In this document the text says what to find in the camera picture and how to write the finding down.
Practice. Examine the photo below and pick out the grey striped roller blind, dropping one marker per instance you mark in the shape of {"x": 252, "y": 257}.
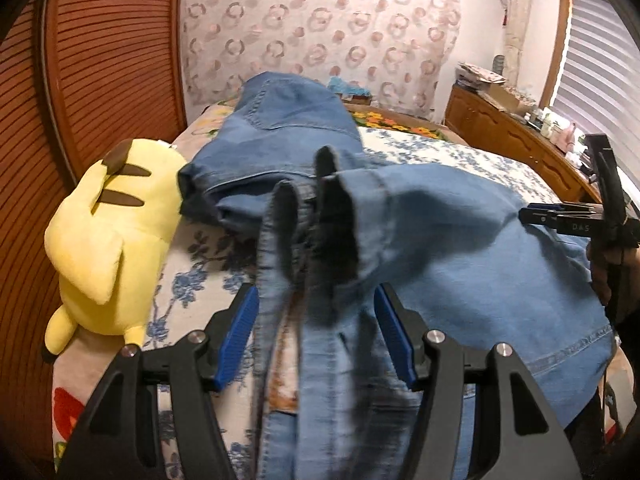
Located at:
{"x": 605, "y": 60}

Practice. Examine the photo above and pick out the yellow plush toy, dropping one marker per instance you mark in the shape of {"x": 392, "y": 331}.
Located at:
{"x": 110, "y": 240}

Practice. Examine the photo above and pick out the long wooden cabinet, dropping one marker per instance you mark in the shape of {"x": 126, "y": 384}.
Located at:
{"x": 500, "y": 132}

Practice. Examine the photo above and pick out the wooden louvered wardrobe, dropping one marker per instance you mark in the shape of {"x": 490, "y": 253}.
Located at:
{"x": 110, "y": 60}

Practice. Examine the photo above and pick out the blue denim pants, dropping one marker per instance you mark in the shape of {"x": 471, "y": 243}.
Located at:
{"x": 425, "y": 240}

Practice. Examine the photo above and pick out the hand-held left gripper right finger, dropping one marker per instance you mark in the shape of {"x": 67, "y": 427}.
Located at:
{"x": 397, "y": 345}

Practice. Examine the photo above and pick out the blue floral white bedsheet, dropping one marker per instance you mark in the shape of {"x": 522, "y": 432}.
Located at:
{"x": 450, "y": 160}

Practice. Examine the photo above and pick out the person's right hand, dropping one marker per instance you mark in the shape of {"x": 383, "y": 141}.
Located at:
{"x": 600, "y": 275}

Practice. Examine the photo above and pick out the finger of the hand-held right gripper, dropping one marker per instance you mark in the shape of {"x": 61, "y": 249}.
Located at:
{"x": 540, "y": 215}

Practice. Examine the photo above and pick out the beige window curtain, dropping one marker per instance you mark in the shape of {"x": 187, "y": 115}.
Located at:
{"x": 517, "y": 20}

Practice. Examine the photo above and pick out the small grey fan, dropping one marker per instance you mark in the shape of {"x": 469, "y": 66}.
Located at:
{"x": 499, "y": 62}

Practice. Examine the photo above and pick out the teal knitted cloth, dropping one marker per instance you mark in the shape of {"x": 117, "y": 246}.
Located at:
{"x": 350, "y": 86}

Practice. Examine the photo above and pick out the pink bottle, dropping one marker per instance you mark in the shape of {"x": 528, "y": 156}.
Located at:
{"x": 567, "y": 137}

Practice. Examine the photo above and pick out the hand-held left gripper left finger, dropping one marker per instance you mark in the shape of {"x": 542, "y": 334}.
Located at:
{"x": 235, "y": 345}

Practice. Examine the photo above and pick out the small cardboard box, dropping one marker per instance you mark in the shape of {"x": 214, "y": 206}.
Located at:
{"x": 357, "y": 101}

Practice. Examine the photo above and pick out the open cardboard box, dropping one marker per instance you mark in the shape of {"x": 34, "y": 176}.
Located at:
{"x": 510, "y": 96}

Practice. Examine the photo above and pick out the circle patterned sheer curtain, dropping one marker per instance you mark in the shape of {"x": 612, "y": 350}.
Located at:
{"x": 325, "y": 25}

